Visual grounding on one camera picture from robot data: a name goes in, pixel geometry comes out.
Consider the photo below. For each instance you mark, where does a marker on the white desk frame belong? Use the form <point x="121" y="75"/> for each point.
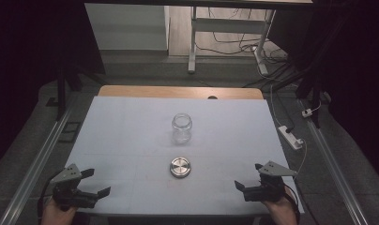
<point x="228" y="25"/>

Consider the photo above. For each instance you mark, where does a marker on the wooden table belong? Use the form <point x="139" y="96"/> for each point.
<point x="165" y="92"/>

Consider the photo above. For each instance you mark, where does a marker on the aluminium floor rail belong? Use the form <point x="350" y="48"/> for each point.
<point x="34" y="168"/>
<point x="334" y="168"/>

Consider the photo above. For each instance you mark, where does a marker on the round silver metal lid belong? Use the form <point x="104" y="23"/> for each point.
<point x="180" y="167"/>

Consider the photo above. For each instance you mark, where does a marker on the white power strip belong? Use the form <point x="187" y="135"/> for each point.
<point x="290" y="137"/>

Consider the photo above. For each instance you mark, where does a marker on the white table mat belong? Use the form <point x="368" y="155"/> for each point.
<point x="131" y="140"/>

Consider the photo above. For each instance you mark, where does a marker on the grey cabinet panel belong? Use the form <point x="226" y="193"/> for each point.
<point x="128" y="28"/>

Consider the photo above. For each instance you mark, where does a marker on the small white adapter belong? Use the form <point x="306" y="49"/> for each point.
<point x="307" y="112"/>

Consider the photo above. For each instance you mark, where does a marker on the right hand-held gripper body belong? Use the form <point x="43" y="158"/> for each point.
<point x="267" y="189"/>

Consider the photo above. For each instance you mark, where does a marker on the black metal stand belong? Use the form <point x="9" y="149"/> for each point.
<point x="62" y="93"/>
<point x="312" y="90"/>

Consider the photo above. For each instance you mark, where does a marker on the dark curtain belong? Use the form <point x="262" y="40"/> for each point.
<point x="28" y="47"/>
<point x="353" y="62"/>

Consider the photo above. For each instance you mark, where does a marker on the person's left hand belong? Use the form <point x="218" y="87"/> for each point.
<point x="56" y="215"/>

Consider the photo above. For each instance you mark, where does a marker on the person's right hand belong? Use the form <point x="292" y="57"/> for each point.
<point x="280" y="211"/>

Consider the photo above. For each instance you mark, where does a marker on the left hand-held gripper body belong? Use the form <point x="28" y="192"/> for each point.
<point x="68" y="192"/>

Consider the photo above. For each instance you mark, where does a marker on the clear glass jar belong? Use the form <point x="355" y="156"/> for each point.
<point x="182" y="129"/>

